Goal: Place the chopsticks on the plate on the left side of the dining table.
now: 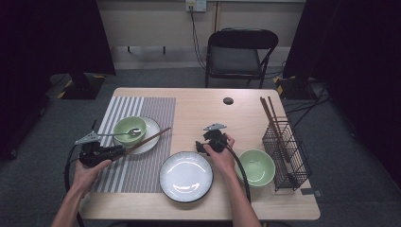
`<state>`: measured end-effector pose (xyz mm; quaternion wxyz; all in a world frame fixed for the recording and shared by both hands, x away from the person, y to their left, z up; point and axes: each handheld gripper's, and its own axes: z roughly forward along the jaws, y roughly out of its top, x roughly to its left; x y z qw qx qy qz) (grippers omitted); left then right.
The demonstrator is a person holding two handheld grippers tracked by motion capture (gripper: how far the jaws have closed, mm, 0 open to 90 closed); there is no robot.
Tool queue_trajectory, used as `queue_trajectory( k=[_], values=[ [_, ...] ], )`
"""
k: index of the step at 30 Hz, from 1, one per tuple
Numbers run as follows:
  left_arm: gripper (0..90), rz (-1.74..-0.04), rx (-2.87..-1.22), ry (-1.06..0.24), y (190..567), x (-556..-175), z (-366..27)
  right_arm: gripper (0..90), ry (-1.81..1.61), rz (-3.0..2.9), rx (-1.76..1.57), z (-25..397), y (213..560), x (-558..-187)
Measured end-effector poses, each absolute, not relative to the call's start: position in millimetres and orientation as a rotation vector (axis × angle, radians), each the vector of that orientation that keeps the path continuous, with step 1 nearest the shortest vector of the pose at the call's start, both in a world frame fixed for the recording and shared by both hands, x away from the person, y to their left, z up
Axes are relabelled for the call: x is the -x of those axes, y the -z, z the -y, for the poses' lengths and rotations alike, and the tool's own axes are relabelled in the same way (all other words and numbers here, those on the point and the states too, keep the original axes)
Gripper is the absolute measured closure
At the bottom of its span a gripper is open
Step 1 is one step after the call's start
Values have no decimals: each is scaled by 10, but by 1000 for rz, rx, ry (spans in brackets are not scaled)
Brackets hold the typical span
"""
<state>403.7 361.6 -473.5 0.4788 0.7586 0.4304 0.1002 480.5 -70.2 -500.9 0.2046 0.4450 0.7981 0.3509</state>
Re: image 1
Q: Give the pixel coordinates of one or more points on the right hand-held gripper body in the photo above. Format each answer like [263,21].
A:
[216,140]

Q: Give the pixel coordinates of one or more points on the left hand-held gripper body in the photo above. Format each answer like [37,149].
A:
[93,154]

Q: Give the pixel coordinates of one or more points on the green ceramic bowl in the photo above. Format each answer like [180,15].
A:
[256,167]
[126,126]

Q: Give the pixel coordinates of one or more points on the metal spoon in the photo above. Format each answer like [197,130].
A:
[136,131]

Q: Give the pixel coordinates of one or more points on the white plate black rim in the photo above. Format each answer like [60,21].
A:
[186,176]
[153,126]

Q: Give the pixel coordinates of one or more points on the person's right hand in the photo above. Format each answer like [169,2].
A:
[223,162]

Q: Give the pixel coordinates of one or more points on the person's left hand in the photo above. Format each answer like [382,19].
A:
[86,178]

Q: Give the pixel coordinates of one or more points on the small black floor object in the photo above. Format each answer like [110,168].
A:
[93,124]

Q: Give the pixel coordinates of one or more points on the grey striped placemat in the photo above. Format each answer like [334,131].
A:
[142,176]

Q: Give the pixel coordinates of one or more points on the black stand base striped tape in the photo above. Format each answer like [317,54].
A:
[293,90]
[82,90]

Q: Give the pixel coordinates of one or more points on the black folding chair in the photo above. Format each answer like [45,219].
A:
[239,56]

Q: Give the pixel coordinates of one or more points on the dark curtain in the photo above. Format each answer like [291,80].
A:
[38,63]
[353,63]

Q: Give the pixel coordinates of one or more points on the grey tape piece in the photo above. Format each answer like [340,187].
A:
[310,192]

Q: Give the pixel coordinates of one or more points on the white wall socket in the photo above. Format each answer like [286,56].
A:
[196,4]

